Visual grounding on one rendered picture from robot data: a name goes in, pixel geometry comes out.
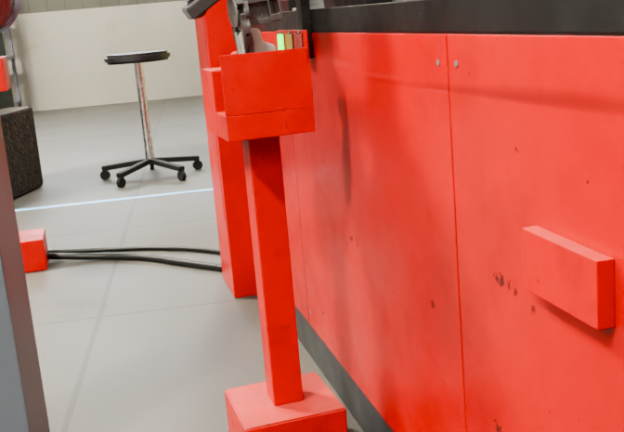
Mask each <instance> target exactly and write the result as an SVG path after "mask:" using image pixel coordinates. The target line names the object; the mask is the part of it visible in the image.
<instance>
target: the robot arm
mask: <svg viewBox="0 0 624 432"><path fill-rule="evenodd" d="M218 1H219V0H188V1H187V4H186V5H185V6H184V7H183V8H182V11H183V13H184V14H185V15H186V17H187V18H188V19H189V20H195V19H199V18H201V17H203V16H204V15H205V14H206V12H207V10H208V9H209V8H210V7H212V6H213V5H214V4H216V3H217V2H218ZM19 9H20V0H0V33H1V32H3V31H5V30H7V29H8V28H9V27H10V26H11V25H12V24H13V23H14V21H15V19H16V18H17V16H18V13H19ZM227 13H228V17H229V21H230V24H231V27H232V32H233V36H234V40H235V44H236V48H237V51H238V54H244V53H254V52H264V51H273V50H277V49H276V47H275V46H274V45H273V44H270V43H267V42H265V41H264V40H263V38H262V34H261V32H260V30H259V29H257V28H251V25H256V24H260V25H262V24H267V23H272V21H277V20H282V19H283V17H282V11H281V5H280V0H278V1H277V0H227Z"/></svg>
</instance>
